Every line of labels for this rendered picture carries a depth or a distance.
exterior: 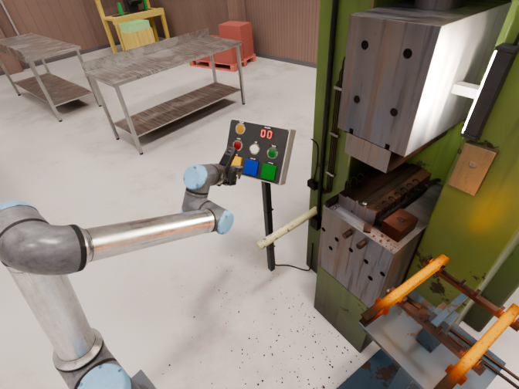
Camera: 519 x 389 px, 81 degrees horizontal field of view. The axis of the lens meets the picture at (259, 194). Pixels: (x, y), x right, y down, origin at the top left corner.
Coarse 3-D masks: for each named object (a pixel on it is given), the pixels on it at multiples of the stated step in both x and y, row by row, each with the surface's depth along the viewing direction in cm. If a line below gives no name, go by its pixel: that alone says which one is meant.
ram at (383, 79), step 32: (480, 0) 100; (352, 32) 98; (384, 32) 90; (416, 32) 83; (448, 32) 81; (480, 32) 92; (352, 64) 104; (384, 64) 94; (416, 64) 87; (448, 64) 90; (480, 64) 104; (352, 96) 110; (384, 96) 99; (416, 96) 91; (448, 96) 101; (352, 128) 116; (384, 128) 105; (416, 128) 98; (448, 128) 115
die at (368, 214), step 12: (396, 168) 149; (420, 168) 146; (360, 180) 145; (372, 180) 143; (384, 180) 142; (408, 180) 141; (420, 180) 140; (348, 192) 139; (360, 192) 137; (384, 192) 134; (348, 204) 137; (372, 204) 130; (384, 204) 130; (360, 216) 134; (372, 216) 128
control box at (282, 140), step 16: (256, 128) 151; (272, 128) 147; (288, 128) 144; (256, 144) 151; (272, 144) 148; (288, 144) 145; (256, 160) 153; (272, 160) 149; (288, 160) 151; (256, 176) 154
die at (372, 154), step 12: (444, 132) 128; (348, 144) 121; (360, 144) 116; (372, 144) 112; (360, 156) 119; (372, 156) 114; (384, 156) 110; (396, 156) 111; (408, 156) 117; (384, 168) 112
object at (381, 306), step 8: (440, 256) 110; (432, 264) 107; (440, 264) 107; (424, 272) 105; (432, 272) 106; (408, 280) 103; (416, 280) 103; (424, 280) 105; (400, 288) 101; (408, 288) 101; (392, 296) 99; (400, 296) 99; (376, 304) 96; (384, 304) 96; (392, 304) 98; (368, 312) 94; (376, 312) 94; (384, 312) 97; (360, 320) 96; (368, 320) 96
